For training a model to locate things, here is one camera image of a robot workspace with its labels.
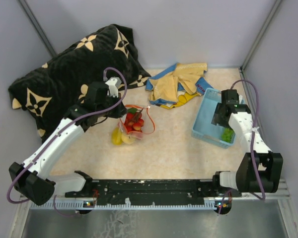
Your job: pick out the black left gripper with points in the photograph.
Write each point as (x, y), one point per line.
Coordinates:
(120, 108)

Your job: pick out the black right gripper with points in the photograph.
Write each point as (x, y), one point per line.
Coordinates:
(217, 118)

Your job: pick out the green grapes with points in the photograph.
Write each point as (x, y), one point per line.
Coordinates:
(227, 135)

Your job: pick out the yellow banana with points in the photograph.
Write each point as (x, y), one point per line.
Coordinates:
(116, 136)

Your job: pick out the light blue plastic basket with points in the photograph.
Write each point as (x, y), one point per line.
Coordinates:
(203, 129)

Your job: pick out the red strawberries bunch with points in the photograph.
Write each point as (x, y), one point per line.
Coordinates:
(133, 121)

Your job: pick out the clear zip top bag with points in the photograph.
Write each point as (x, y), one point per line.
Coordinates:
(147, 129)

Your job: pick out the yellow pear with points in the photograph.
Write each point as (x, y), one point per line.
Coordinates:
(127, 139)

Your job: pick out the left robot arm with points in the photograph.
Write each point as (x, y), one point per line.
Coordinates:
(32, 177)

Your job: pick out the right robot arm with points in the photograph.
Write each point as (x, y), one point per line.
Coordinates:
(260, 169)

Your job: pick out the black floral pillow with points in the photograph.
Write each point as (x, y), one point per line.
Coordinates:
(48, 91)

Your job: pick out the yellow blue cartoon cloth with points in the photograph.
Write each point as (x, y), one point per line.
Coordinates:
(177, 85)

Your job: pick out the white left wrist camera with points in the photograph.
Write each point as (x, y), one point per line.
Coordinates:
(113, 84)

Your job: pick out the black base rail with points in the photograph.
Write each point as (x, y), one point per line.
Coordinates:
(149, 192)

